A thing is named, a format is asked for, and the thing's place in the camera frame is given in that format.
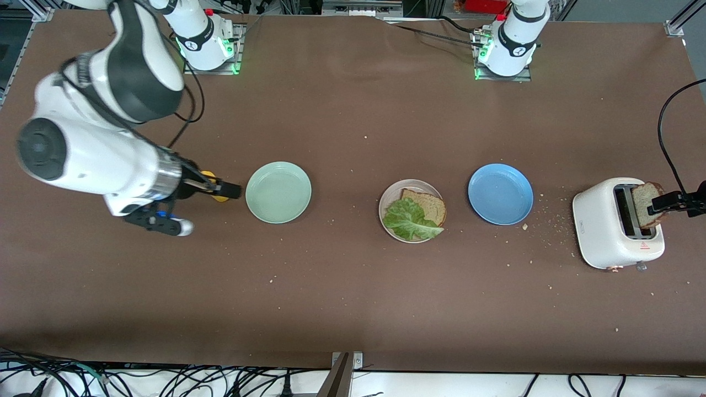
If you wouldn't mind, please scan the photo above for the yellow mustard squeeze bottle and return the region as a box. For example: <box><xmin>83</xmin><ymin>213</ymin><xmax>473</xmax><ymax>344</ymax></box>
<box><xmin>201</xmin><ymin>171</ymin><xmax>230</xmax><ymax>203</ymax></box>

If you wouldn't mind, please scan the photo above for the brown bread slice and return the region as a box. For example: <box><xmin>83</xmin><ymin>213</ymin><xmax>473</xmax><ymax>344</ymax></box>
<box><xmin>400</xmin><ymin>188</ymin><xmax>447</xmax><ymax>227</ymax></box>
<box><xmin>631</xmin><ymin>181</ymin><xmax>668</xmax><ymax>230</ymax></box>

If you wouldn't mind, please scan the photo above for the green lettuce leaf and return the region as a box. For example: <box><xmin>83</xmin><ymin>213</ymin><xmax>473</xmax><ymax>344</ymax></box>
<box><xmin>382</xmin><ymin>197</ymin><xmax>445</xmax><ymax>242</ymax></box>

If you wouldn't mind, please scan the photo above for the pale green plate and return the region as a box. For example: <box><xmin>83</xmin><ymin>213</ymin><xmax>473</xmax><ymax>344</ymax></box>
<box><xmin>245</xmin><ymin>161</ymin><xmax>312</xmax><ymax>224</ymax></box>

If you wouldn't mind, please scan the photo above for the beige plate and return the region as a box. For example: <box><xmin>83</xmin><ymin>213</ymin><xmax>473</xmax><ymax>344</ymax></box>
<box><xmin>378</xmin><ymin>179</ymin><xmax>446</xmax><ymax>244</ymax></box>

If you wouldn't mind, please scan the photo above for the blue plate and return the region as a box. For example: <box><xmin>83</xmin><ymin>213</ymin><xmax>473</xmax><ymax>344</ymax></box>
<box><xmin>468</xmin><ymin>163</ymin><xmax>534</xmax><ymax>226</ymax></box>

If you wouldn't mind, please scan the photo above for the white toaster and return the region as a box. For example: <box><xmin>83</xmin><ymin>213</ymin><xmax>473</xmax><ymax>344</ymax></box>
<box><xmin>572</xmin><ymin>177</ymin><xmax>666</xmax><ymax>272</ymax></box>

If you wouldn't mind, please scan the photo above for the dark metal bar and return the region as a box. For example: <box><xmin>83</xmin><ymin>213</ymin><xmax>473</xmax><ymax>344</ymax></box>
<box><xmin>317</xmin><ymin>353</ymin><xmax>354</xmax><ymax>397</ymax></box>

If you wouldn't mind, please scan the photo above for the grey metal box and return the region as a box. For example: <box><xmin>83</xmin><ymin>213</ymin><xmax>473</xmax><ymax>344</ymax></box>
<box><xmin>322</xmin><ymin>0</ymin><xmax>404</xmax><ymax>17</ymax></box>

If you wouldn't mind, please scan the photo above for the red box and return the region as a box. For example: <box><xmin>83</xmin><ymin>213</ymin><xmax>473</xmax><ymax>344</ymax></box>
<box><xmin>462</xmin><ymin>0</ymin><xmax>511</xmax><ymax>15</ymax></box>

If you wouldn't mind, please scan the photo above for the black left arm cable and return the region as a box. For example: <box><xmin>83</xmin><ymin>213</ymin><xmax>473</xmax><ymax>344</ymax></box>
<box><xmin>657</xmin><ymin>79</ymin><xmax>706</xmax><ymax>194</ymax></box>

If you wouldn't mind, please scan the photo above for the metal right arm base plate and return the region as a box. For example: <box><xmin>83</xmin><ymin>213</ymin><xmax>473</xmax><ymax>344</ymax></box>
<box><xmin>183</xmin><ymin>22</ymin><xmax>244</xmax><ymax>76</ymax></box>

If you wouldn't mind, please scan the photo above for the aluminium frame corner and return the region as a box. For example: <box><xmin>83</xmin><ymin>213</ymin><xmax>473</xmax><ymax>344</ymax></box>
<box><xmin>665</xmin><ymin>0</ymin><xmax>706</xmax><ymax>38</ymax></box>

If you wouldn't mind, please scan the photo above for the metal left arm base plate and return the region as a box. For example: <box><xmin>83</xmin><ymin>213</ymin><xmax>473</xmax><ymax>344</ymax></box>
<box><xmin>473</xmin><ymin>28</ymin><xmax>532</xmax><ymax>83</ymax></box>

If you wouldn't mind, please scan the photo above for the looped black floor cable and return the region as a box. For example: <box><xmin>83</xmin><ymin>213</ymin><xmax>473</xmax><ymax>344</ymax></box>
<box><xmin>568</xmin><ymin>373</ymin><xmax>594</xmax><ymax>397</ymax></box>

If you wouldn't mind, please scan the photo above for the teal floor cable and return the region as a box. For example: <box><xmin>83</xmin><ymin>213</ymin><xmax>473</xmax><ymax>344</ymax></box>
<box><xmin>66</xmin><ymin>361</ymin><xmax>114</xmax><ymax>387</ymax></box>

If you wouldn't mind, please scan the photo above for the silver metal clamp bracket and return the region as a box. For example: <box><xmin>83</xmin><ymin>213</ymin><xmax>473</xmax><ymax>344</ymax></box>
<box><xmin>331</xmin><ymin>351</ymin><xmax>364</xmax><ymax>371</ymax></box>

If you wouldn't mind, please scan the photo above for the aluminium frame profile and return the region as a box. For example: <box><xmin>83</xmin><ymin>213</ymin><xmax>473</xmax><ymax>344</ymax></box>
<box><xmin>19</xmin><ymin>0</ymin><xmax>75</xmax><ymax>24</ymax></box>

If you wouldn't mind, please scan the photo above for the long black table cable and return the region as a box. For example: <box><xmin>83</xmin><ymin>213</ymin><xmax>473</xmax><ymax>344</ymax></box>
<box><xmin>386</xmin><ymin>22</ymin><xmax>487</xmax><ymax>49</ymax></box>

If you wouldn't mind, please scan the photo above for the short black table cable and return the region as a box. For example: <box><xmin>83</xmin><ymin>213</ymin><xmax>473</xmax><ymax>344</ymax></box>
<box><xmin>436</xmin><ymin>15</ymin><xmax>477</xmax><ymax>36</ymax></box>

